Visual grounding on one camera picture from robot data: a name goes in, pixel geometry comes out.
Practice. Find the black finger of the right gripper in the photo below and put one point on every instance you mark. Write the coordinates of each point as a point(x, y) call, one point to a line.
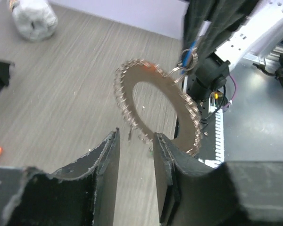
point(212, 22)

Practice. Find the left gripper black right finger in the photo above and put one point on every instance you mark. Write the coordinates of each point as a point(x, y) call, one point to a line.
point(236, 193)

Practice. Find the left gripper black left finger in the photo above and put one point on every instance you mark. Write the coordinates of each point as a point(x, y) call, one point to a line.
point(82, 193)

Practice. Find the blue tag key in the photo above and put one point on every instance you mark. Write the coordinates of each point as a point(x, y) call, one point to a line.
point(190, 59)

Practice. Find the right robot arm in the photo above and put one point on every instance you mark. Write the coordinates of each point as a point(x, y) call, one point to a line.
point(263, 30)

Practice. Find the grey wrapped paper bundle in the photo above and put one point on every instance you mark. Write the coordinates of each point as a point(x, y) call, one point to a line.
point(35, 20)

